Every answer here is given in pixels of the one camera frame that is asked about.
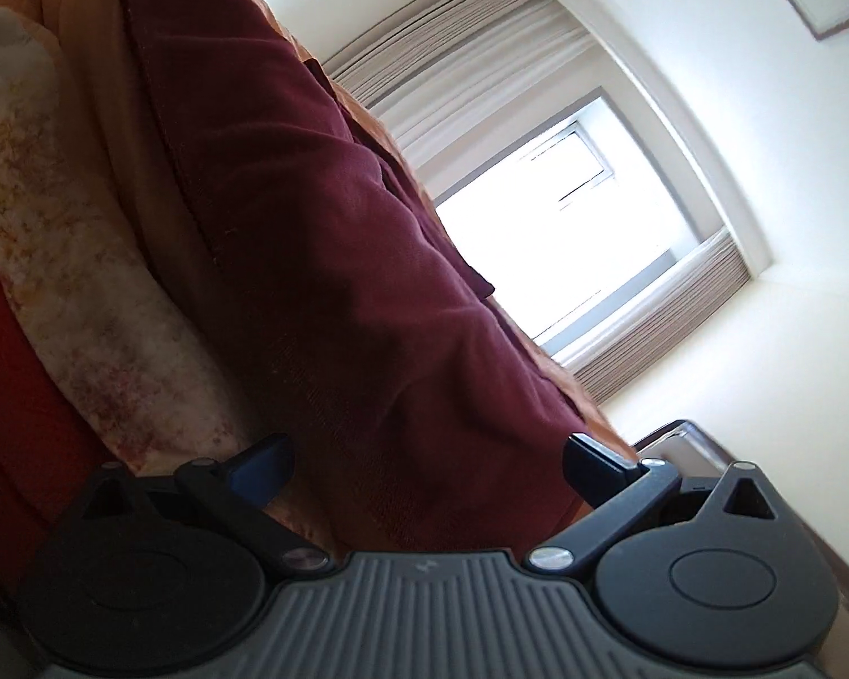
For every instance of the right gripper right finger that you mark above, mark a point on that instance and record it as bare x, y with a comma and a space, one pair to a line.
596, 472

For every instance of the dark red long-sleeve shirt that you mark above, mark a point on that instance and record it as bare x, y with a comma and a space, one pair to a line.
419, 423

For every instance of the orange bed sheet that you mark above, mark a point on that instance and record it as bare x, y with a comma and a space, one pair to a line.
94, 41

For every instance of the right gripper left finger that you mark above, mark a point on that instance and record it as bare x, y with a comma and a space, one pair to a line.
258, 474

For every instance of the red blanket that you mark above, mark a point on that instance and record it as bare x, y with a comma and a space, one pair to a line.
47, 452

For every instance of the beige curtain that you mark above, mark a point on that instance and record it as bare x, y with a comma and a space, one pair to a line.
606, 353
436, 69

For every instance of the beige right curtain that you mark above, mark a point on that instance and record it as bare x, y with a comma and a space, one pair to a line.
606, 353

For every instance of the white framed window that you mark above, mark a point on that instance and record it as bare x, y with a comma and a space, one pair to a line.
582, 218

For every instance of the beige left curtain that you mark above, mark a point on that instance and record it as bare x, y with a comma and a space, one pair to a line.
436, 69

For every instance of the floral patterned quilt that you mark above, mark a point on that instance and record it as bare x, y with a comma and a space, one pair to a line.
117, 347

